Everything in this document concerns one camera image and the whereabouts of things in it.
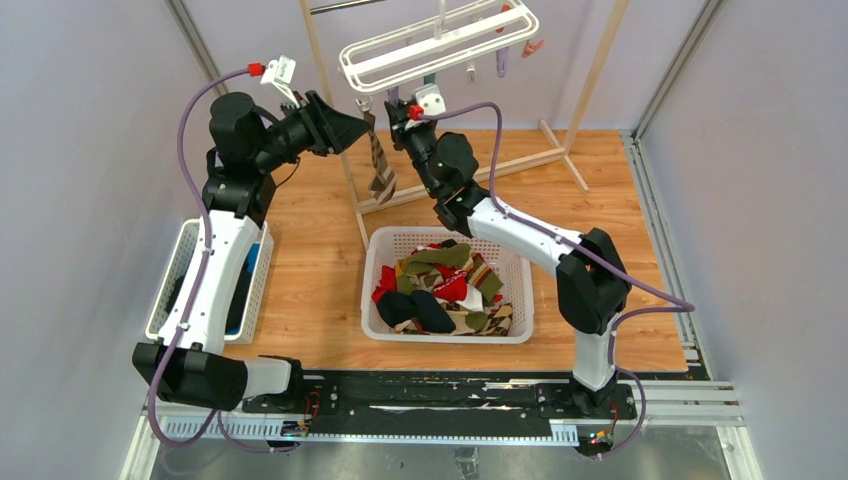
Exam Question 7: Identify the dark clothes in left basket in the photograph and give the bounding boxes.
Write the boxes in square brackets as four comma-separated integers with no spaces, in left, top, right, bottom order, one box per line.
[160,242,260,343]

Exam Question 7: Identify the pile of colourful socks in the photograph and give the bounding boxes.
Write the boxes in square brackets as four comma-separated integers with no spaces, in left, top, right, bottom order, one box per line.
[366,239,513,337]

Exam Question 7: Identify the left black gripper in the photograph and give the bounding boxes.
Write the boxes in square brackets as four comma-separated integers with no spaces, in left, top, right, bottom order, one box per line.
[254,90,371,173]

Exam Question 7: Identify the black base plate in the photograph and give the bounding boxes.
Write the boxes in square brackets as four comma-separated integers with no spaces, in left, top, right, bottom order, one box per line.
[240,370,639,439]

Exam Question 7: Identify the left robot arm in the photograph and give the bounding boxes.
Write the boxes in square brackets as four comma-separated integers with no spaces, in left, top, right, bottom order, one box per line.
[132,91,369,413]

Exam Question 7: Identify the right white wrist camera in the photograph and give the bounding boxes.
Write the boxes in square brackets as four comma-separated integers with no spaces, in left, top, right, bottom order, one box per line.
[408,83,446,121]

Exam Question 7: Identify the brown striped sock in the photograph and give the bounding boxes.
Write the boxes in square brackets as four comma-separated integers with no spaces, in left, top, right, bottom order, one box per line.
[362,111,397,205]

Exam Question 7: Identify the white left laundry basket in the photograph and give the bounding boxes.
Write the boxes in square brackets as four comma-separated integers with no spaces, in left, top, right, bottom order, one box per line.
[144,219,274,344]

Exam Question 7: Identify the orange hanger clip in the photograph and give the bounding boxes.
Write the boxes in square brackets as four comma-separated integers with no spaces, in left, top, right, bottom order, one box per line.
[521,39,546,59]

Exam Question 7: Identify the wooden clothes rack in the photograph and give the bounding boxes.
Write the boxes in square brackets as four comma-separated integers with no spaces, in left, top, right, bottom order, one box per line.
[341,0,630,248]

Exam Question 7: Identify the white centre laundry basket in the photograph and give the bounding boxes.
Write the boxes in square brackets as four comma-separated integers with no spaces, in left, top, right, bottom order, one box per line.
[360,226,535,345]

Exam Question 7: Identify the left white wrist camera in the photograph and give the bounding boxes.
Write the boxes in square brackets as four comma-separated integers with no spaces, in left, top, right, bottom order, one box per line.
[260,55,299,108]

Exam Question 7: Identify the white hanger clip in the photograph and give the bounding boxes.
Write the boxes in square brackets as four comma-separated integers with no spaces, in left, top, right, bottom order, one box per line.
[465,61,477,85]
[355,97,373,114]

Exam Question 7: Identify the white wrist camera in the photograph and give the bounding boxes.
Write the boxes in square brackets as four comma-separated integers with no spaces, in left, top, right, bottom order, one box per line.
[260,55,299,108]
[408,83,446,121]

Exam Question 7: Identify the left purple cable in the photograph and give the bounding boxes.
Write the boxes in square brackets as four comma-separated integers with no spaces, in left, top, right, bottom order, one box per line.
[146,62,299,456]

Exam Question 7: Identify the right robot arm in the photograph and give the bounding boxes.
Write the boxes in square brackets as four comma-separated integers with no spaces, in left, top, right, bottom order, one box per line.
[384,101,631,417]

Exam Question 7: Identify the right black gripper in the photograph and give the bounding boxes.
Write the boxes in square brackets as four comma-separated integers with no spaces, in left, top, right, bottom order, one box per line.
[384,100,440,199]

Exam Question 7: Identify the white plastic clip hanger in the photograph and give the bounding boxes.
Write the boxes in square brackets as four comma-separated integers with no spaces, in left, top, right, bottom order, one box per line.
[338,1,540,95]

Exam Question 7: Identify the white laundry basket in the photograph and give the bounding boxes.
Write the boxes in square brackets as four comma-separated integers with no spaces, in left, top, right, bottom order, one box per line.
[360,226,535,345]
[144,219,274,344]

